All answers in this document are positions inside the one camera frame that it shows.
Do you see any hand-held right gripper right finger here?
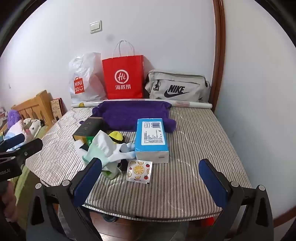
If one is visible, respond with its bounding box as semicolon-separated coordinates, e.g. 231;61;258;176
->
198;159;274;241

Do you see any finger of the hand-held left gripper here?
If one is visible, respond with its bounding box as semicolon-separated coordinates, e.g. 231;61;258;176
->
0;138;43;164
0;133;25;152

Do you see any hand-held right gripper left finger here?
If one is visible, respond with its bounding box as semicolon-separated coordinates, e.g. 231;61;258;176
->
26;157;103;241

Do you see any green wet wipes packet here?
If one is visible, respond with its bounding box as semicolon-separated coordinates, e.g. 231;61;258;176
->
85;136;121;181

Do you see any white sock green cuff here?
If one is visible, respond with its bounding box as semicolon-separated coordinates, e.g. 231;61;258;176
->
89;130;129;172

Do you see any yellow and black mini bag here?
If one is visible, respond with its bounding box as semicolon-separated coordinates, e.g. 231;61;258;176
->
109;131;127;144

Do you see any dark green box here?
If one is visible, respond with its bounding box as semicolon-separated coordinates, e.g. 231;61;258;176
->
72;117;104;142

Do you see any fruit print sachet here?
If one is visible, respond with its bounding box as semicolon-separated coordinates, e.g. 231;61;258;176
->
126;159;152;183

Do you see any person's left hand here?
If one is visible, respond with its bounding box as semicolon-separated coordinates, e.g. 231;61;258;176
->
1;182;18;220

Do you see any pale striped pillow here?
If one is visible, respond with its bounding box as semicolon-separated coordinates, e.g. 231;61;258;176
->
5;123;28;144

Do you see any green bedsheet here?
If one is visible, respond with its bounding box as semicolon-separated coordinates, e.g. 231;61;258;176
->
14;173;43;229

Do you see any purple plush toy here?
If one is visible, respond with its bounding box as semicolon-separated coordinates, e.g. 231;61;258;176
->
7;110;22;130

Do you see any flower print pillow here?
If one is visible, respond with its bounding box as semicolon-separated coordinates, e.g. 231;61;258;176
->
22;118;42;137

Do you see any dark cloth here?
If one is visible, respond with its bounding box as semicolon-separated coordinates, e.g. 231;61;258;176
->
117;160;130;173

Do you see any wooden headboard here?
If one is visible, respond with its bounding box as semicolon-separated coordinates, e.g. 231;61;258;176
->
11;90;55;127

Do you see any striped mattress pad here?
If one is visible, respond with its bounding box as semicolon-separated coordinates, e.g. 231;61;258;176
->
25;105;252;219

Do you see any pale blue sock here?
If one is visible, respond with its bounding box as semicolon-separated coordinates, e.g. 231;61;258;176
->
119;142;137;160

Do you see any patterned brown box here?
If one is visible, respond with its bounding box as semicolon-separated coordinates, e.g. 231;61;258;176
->
50;98;64;121

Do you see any blue tissue pack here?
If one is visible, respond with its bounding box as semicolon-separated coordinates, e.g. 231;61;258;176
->
134;118;170;164

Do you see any purple towel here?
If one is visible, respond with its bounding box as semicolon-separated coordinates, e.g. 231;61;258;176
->
80;100;177;133

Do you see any printed paper roll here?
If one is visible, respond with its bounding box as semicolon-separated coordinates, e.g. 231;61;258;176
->
70;98;213;109

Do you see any white plastic shopping bag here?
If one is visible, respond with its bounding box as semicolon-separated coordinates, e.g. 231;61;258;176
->
68;52;108;105

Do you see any grey waist bag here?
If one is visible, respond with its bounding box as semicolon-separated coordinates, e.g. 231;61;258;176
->
145;70;211;103

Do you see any red paper shopping bag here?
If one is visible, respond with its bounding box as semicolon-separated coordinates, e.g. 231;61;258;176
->
102;40;144;100

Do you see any brown wooden bed frame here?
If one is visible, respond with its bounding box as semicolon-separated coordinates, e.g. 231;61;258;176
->
89;209;144;241

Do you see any brown wooden door frame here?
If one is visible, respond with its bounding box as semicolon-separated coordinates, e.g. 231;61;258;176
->
209;0;226;112

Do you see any white light switch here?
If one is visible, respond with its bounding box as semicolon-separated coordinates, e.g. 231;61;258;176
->
90;20;102;34

